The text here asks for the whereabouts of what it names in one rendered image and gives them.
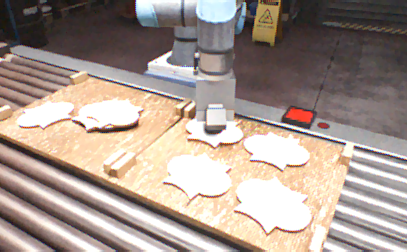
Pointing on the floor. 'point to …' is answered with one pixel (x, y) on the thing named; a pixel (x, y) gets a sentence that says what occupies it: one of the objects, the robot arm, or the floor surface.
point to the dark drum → (31, 28)
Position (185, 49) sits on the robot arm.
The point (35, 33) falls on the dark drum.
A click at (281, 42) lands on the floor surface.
